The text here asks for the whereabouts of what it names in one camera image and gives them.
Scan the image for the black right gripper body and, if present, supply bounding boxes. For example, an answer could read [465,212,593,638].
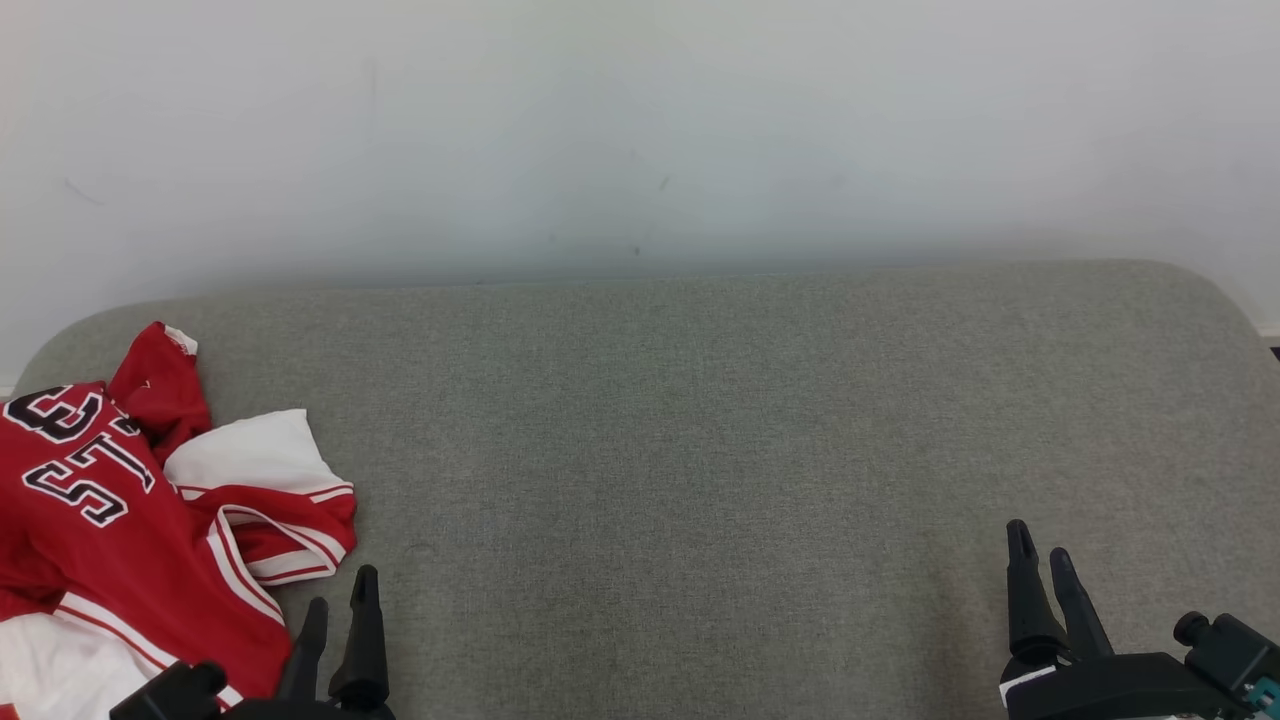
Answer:
[1000,652,1242,720]

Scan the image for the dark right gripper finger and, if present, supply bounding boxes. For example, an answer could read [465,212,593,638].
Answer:
[1005,520,1070,664]
[1050,548,1115,662]

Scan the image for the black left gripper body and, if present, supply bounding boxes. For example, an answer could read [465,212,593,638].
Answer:
[225,697,396,720]

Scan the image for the red lettered basketball jersey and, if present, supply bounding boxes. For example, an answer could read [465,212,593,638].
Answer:
[0,380,359,720]

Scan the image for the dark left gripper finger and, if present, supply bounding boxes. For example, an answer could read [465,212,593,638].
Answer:
[277,597,330,702]
[329,565,390,712]

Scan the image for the red shorts with white band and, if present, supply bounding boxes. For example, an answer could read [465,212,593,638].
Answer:
[105,320,213,466]

